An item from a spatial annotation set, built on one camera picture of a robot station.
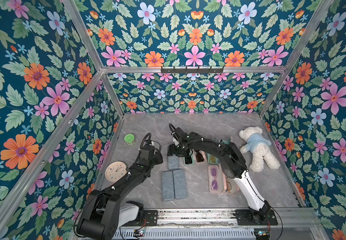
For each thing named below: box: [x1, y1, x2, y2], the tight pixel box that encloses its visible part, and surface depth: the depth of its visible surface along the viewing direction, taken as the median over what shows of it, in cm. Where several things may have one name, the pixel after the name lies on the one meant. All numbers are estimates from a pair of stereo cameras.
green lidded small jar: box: [124, 133, 136, 146], surface depth 102 cm
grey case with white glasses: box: [161, 170, 175, 202], surface depth 83 cm
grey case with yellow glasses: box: [172, 169, 188, 199], surface depth 84 cm
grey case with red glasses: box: [167, 154, 179, 170], surface depth 92 cm
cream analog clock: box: [105, 161, 128, 182], surface depth 90 cm
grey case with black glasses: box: [183, 155, 195, 166], surface depth 95 cm
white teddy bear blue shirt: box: [239, 126, 281, 173], surface depth 92 cm
